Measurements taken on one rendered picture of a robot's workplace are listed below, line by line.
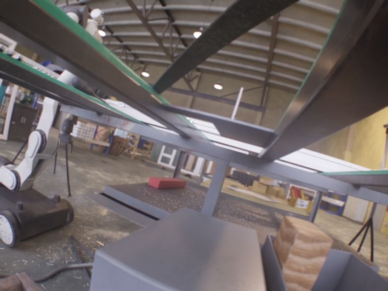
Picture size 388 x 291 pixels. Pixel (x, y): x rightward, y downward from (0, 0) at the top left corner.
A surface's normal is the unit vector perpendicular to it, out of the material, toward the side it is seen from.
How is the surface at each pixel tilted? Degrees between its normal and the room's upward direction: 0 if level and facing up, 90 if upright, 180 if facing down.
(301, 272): 90
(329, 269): 90
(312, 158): 90
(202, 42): 180
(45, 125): 90
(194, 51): 180
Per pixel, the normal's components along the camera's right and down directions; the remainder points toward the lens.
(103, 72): 0.93, 0.26
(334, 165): -0.25, -0.13
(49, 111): -0.26, 0.30
